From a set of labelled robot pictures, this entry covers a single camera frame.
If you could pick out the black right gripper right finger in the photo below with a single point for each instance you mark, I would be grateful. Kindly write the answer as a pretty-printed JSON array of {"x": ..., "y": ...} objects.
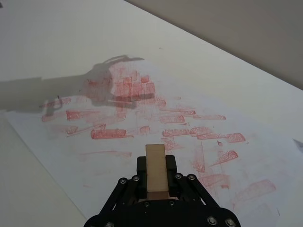
[{"x": 171, "y": 175}]

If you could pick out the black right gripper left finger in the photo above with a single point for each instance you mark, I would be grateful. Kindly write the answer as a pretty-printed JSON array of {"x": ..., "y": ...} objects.
[{"x": 141, "y": 177}]

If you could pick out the pale wooden stamp block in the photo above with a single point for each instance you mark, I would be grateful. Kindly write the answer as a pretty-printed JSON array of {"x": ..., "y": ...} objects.
[{"x": 156, "y": 170}]

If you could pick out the white paper sheet, red stamps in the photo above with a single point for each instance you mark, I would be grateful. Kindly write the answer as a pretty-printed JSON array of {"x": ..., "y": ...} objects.
[{"x": 146, "y": 118}]

